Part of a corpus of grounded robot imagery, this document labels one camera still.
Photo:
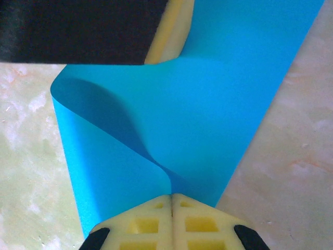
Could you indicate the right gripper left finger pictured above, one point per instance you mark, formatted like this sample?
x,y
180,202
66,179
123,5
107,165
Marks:
x,y
145,226

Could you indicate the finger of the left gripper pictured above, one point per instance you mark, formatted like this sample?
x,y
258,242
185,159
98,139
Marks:
x,y
78,28

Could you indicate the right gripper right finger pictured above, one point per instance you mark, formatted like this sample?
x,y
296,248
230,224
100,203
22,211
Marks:
x,y
203,224

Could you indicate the teal cloth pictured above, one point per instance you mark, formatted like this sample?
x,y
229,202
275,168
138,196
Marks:
x,y
195,104

